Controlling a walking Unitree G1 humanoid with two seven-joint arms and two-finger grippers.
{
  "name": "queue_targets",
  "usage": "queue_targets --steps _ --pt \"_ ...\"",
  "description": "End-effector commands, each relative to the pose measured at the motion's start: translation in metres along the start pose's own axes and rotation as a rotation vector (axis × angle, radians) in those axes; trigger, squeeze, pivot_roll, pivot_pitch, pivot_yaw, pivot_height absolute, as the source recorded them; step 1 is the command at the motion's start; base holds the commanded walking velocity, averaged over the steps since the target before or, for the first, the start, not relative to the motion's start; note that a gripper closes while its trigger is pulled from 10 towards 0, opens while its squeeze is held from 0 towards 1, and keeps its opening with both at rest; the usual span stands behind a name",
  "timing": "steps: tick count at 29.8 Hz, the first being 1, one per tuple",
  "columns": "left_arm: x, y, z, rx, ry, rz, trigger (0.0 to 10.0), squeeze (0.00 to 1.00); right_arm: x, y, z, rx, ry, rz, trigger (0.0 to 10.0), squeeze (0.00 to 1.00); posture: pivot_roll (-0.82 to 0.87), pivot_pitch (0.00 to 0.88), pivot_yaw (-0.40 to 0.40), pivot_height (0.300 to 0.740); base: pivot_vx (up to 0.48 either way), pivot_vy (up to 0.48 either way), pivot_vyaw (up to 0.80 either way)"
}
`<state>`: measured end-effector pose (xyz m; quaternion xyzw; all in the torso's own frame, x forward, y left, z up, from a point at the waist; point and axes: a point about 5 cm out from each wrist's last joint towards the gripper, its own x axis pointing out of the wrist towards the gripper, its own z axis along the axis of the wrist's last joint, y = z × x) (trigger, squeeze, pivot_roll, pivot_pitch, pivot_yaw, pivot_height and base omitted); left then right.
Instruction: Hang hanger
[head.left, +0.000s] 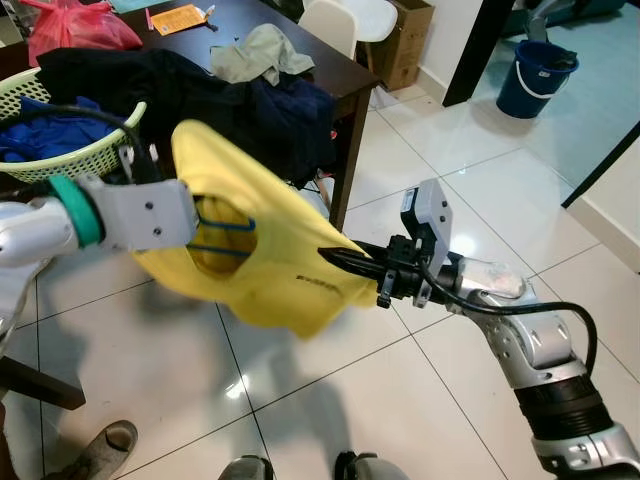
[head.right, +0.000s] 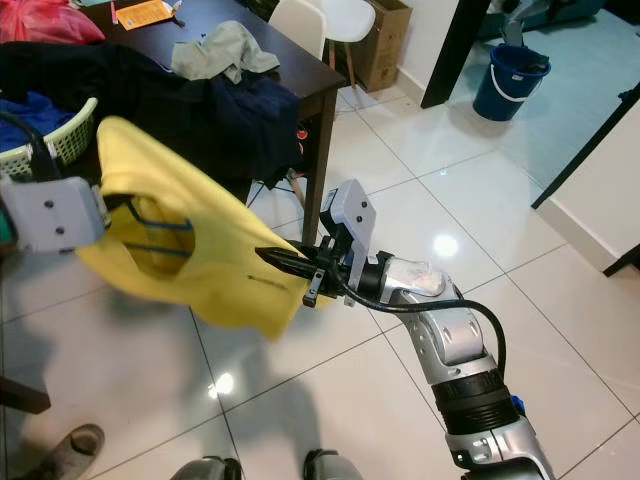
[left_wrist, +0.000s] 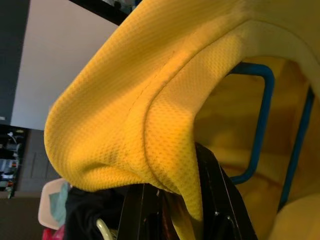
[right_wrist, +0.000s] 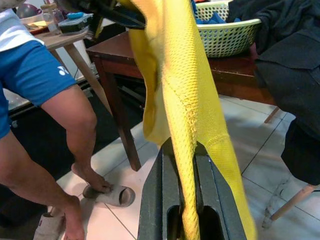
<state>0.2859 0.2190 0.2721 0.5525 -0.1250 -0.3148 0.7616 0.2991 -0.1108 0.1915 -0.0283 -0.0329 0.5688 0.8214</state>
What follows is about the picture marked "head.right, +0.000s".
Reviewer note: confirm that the navy blue garment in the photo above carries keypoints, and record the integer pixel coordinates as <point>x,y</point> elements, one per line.
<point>250,120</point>

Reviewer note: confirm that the grey slipper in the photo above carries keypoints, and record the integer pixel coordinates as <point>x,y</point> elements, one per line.
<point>70,452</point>

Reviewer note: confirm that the brown cardboard box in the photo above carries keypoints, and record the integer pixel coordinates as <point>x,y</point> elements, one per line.
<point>388,45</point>

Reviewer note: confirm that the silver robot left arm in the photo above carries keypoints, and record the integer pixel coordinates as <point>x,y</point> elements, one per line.
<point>4,225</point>

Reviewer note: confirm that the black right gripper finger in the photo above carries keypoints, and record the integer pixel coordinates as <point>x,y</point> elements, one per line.
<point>300,277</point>
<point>295,260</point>

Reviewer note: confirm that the grey robot right leg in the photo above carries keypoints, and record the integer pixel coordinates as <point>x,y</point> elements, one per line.
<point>330,466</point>

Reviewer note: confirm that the blue plastic hanger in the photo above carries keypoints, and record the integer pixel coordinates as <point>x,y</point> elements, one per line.
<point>160,226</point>

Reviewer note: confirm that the white plastic chair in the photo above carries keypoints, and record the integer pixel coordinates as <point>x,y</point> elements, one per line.
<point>352,15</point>
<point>295,25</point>

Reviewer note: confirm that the yellow shirt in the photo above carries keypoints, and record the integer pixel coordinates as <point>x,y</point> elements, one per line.
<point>230,250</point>

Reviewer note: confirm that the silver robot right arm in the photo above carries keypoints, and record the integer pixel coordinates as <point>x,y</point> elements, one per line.
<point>460,340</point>

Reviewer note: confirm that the pink plastic bag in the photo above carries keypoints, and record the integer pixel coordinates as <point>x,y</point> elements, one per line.
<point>50,18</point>

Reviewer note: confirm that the grey robot left leg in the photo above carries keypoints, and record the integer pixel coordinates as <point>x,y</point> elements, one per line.
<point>205,468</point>

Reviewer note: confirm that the orange printed packet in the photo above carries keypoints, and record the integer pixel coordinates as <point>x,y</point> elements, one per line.
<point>142,12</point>

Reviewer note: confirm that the dark brown wooden table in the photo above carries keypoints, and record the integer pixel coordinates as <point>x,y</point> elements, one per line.
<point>310,85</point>

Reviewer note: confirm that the light green plastic basket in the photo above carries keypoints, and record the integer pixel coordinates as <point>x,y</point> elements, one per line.
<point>75,140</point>

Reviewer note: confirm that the blue plastic bucket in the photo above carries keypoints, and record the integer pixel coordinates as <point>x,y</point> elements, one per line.
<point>510,90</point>

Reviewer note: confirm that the grey robot leg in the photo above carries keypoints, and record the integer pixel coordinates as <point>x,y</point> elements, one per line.
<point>330,466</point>
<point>205,468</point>

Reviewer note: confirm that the plain black garment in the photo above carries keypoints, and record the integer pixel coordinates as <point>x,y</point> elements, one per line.
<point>100,85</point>

